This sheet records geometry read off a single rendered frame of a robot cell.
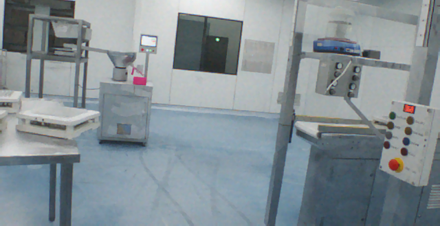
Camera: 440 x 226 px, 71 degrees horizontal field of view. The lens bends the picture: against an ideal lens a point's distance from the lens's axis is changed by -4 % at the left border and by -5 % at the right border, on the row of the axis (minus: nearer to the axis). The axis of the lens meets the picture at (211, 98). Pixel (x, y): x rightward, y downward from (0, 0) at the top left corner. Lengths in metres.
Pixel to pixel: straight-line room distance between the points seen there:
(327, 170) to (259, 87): 5.22
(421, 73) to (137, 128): 3.27
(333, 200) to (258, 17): 5.42
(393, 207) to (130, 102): 3.16
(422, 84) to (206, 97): 5.86
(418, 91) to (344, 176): 1.01
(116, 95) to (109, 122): 0.34
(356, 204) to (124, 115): 2.72
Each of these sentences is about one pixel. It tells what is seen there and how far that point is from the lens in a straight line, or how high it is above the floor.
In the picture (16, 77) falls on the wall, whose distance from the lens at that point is 7.23.
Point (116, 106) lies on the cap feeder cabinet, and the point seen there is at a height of 0.49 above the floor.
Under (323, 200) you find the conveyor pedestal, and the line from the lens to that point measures 2.14.
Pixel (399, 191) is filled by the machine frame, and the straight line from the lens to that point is 1.36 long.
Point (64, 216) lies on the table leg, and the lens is 1.29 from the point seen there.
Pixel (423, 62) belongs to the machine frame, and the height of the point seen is 1.26.
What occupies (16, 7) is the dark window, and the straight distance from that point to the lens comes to 7.23.
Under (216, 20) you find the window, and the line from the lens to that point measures 6.87.
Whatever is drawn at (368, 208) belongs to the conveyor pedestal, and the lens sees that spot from 2.39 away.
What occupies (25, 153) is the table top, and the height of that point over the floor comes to 0.82.
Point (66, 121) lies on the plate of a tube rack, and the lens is 1.32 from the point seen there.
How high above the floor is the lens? 1.19
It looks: 7 degrees down
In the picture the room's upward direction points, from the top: 6 degrees clockwise
